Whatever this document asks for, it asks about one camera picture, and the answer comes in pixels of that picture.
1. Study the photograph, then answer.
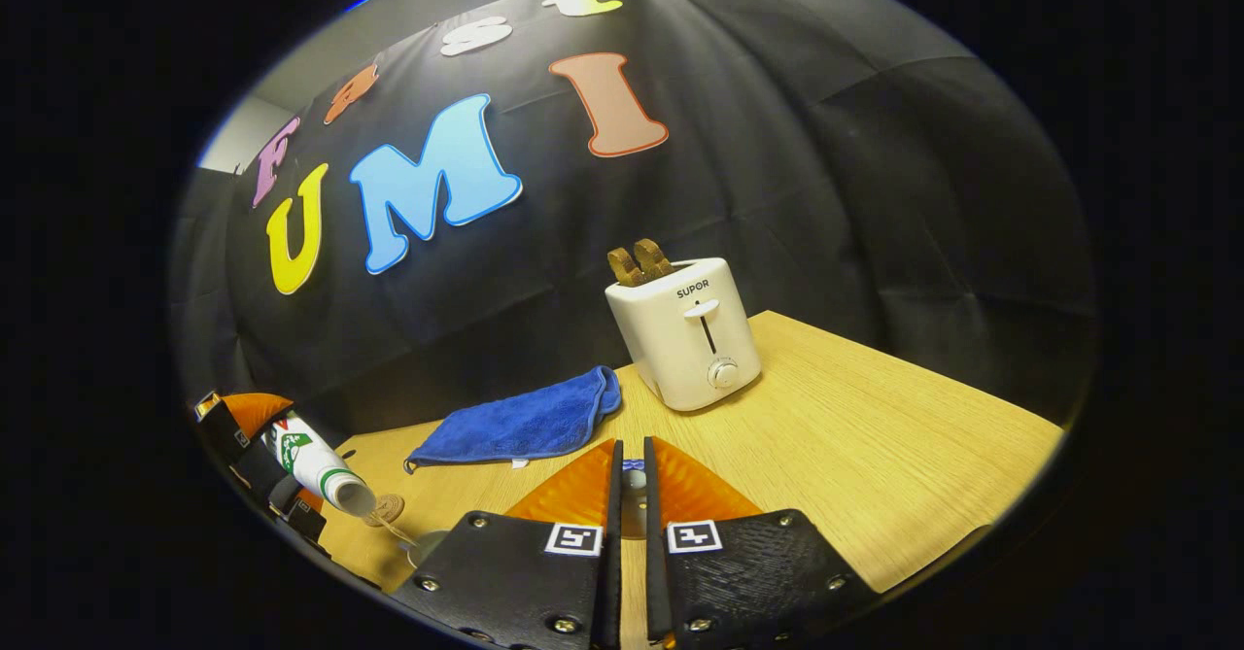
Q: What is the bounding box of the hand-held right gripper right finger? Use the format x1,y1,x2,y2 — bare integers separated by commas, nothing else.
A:
643,436,881,650

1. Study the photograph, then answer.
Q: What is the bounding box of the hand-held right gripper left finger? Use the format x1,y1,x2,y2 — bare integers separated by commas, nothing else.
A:
391,436,623,650

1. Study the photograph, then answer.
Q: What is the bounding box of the white water bottle green label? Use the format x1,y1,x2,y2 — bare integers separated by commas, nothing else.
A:
262,415,378,518

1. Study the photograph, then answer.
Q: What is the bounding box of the white teacup lid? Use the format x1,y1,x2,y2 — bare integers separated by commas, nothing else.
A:
622,458,646,540

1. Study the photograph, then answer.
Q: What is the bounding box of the blue towel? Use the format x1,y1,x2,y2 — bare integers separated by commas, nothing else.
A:
403,366,623,474

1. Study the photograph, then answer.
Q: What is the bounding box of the white toaster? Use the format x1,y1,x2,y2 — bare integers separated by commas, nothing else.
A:
605,257,763,413

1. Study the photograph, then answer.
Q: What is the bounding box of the black backdrop cloth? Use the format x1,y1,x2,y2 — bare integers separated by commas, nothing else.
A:
167,0,1099,457

